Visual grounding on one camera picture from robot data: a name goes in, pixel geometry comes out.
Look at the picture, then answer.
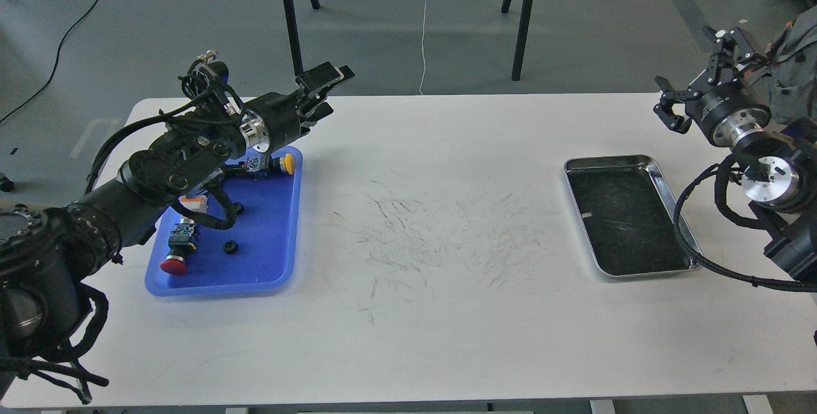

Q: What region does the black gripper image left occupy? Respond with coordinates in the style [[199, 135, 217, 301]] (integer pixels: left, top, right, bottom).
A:
[[239, 63, 356, 153]]

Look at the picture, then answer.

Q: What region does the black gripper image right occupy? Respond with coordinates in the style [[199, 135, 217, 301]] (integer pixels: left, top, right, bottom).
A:
[[654, 26, 773, 148]]

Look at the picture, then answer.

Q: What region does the silver metal tray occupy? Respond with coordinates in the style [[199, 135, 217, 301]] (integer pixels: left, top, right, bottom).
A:
[[563, 154, 698, 281]]

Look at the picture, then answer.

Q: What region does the blue plastic tray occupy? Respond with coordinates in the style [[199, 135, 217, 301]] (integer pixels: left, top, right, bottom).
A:
[[145, 146, 303, 297]]

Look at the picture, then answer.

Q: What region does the grey backpack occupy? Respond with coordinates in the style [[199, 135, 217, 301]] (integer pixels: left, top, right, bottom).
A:
[[745, 6, 816, 127]]

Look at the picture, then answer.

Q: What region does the black caster wheel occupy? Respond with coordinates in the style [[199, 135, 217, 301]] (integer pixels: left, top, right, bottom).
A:
[[0, 173, 15, 193]]

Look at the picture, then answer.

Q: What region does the yellow push button switch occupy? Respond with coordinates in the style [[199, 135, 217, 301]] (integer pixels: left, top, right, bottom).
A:
[[239, 153, 297, 181]]

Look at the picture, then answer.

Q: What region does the red push button switch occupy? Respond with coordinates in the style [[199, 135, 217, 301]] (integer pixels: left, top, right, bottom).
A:
[[160, 223, 199, 276]]

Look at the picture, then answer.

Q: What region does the black floor cable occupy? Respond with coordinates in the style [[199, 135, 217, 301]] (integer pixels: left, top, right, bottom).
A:
[[0, 0, 179, 125]]

